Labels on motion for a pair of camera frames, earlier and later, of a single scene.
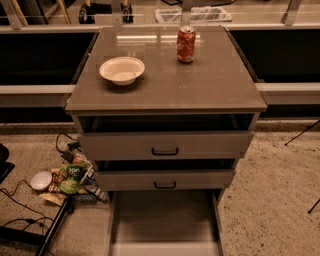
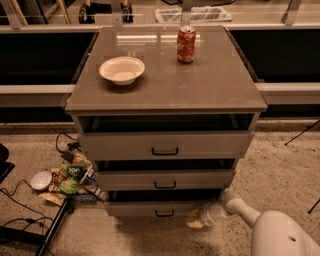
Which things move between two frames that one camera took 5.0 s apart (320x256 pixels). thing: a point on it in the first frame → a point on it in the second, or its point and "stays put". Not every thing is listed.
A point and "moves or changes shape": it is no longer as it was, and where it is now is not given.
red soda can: [186, 36] stays put
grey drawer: [214, 145] stays put
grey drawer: [169, 222] moves or changes shape
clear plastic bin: [197, 14] stays put
